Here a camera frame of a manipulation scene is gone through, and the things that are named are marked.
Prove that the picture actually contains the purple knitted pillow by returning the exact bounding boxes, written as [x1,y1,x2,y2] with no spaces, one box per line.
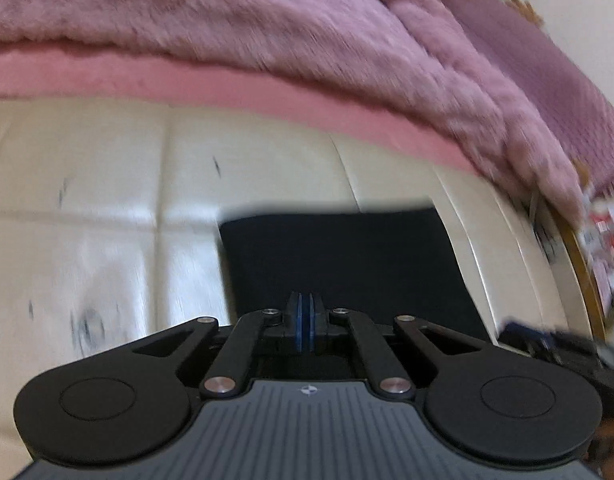
[427,0,614,200]

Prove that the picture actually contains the black pants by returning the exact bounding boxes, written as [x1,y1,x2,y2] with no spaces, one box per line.
[219,205,494,348]

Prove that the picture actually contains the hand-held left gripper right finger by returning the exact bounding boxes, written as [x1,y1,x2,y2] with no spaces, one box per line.
[306,292,488,402]

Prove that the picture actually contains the fluffy pink blanket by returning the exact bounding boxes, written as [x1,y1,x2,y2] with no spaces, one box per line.
[0,0,588,223]

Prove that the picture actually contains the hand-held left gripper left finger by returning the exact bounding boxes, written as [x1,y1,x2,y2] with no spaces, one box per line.
[131,292,304,400]

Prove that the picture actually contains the pile of colourful packets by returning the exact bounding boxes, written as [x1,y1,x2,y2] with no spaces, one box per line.
[582,199,614,306]

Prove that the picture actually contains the wooden bed frame edge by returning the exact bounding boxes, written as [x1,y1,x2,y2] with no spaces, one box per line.
[554,205,608,343]

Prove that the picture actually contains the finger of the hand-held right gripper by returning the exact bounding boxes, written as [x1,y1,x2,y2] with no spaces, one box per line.
[498,319,555,361]

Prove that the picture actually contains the smooth pink bed sheet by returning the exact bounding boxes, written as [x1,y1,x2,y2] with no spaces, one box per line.
[0,52,480,176]

